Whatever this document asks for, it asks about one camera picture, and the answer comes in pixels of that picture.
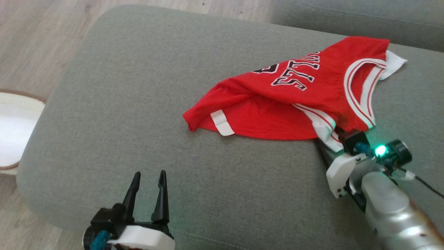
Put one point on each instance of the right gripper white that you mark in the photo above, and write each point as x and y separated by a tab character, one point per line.
340	173

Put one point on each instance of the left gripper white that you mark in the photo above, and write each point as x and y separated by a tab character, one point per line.
145	238

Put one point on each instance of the red Bulls basketball jersey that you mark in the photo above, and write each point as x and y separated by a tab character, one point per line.
277	114

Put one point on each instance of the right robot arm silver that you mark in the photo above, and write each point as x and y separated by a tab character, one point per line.
392	205

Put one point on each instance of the large grey sofa seat cushion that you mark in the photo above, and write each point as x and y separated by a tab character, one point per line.
138	104

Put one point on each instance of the white laundry basket brown rim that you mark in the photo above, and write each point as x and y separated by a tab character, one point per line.
14	132

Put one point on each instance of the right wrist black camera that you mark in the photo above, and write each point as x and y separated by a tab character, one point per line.
352	140

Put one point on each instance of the wrist black camera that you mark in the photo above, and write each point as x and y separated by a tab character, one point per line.
107	217
352	140

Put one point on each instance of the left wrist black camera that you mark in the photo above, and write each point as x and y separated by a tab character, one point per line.
107	217

